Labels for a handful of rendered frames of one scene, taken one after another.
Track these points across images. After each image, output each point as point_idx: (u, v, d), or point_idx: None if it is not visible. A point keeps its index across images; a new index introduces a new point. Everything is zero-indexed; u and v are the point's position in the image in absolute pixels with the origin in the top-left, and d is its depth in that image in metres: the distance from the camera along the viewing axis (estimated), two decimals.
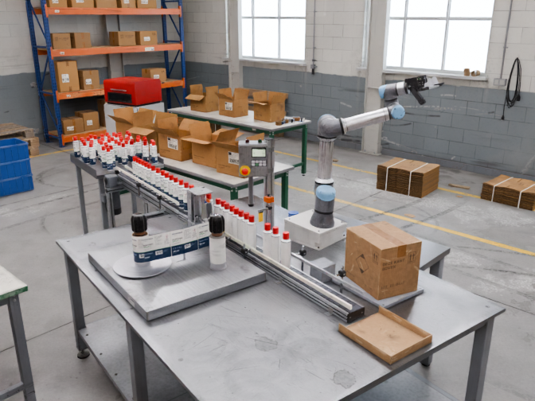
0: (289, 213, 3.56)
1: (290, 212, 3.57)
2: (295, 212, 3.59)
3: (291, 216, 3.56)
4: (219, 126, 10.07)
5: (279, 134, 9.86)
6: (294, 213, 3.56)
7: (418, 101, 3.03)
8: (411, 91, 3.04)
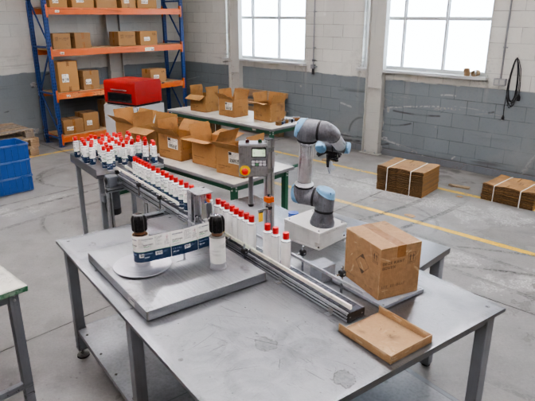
0: (289, 213, 3.56)
1: (290, 212, 3.57)
2: (295, 212, 3.59)
3: (291, 216, 3.56)
4: (219, 126, 10.07)
5: (279, 134, 9.86)
6: (294, 213, 3.56)
7: (318, 153, 3.63)
8: (326, 150, 3.59)
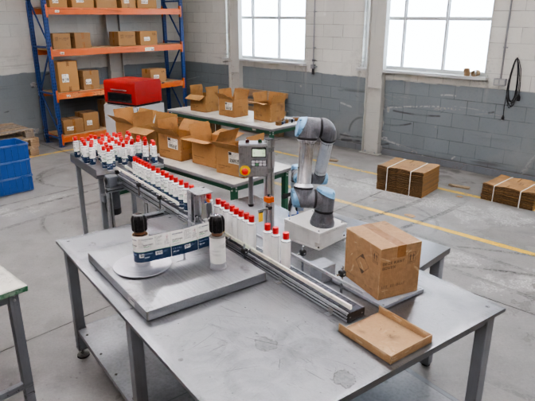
0: (289, 213, 3.56)
1: None
2: (295, 212, 3.59)
3: (291, 216, 3.56)
4: (219, 126, 10.07)
5: (279, 134, 9.86)
6: None
7: (283, 195, 3.56)
8: (290, 192, 3.52)
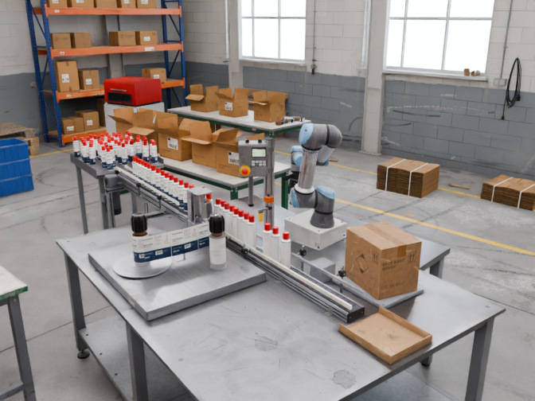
0: None
1: None
2: None
3: None
4: (219, 126, 10.07)
5: (279, 134, 9.86)
6: None
7: (283, 177, 3.53)
8: (290, 174, 3.48)
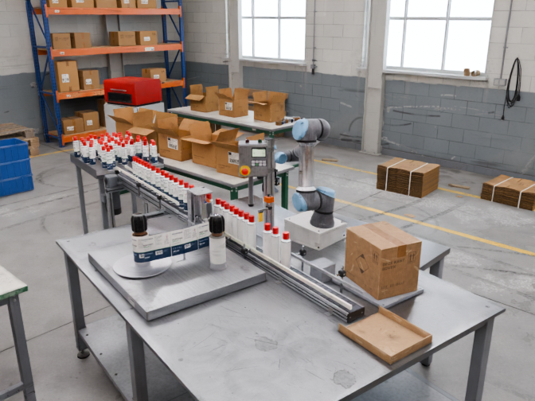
0: None
1: None
2: None
3: None
4: (219, 126, 10.07)
5: (279, 134, 9.86)
6: None
7: None
8: None
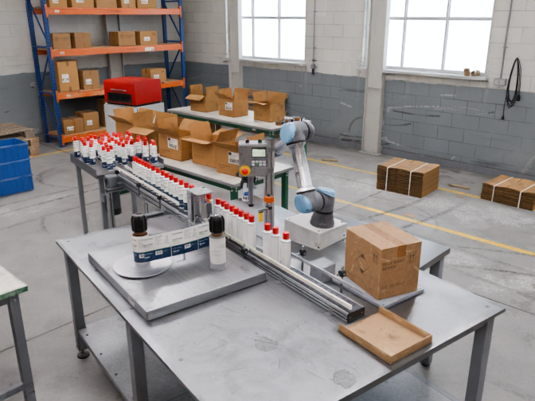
0: None
1: None
2: None
3: (244, 194, 3.60)
4: (219, 126, 10.07)
5: (279, 134, 9.86)
6: (247, 191, 3.60)
7: (237, 173, 3.61)
8: None
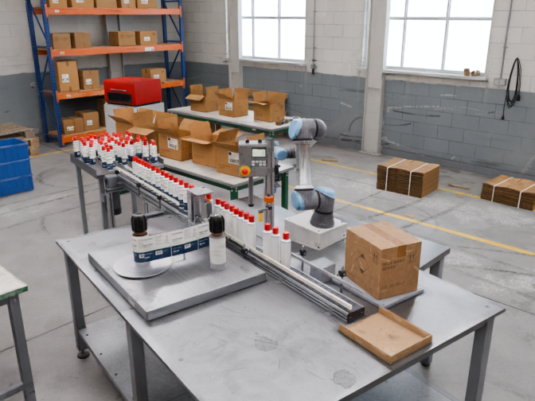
0: None
1: None
2: None
3: None
4: (219, 126, 10.07)
5: (279, 134, 9.86)
6: None
7: None
8: None
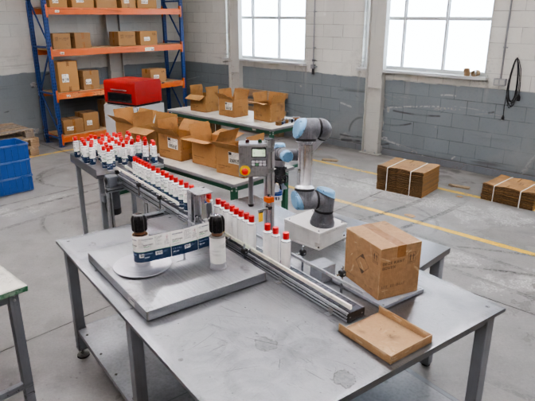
0: None
1: None
2: (279, 190, 3.64)
3: (275, 194, 3.62)
4: (219, 126, 10.07)
5: (279, 134, 9.86)
6: (277, 191, 3.62)
7: None
8: (274, 170, 3.58)
